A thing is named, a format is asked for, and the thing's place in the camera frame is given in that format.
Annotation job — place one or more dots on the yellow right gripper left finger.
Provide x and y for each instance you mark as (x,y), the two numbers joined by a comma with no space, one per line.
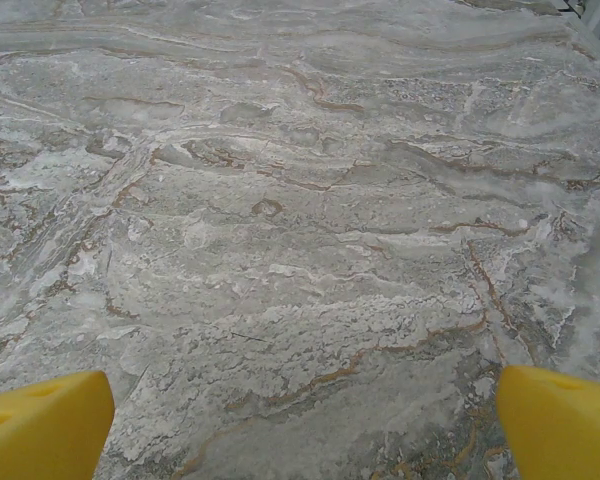
(40,430)

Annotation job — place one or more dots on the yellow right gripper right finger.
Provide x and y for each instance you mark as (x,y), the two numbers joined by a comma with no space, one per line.
(565,430)

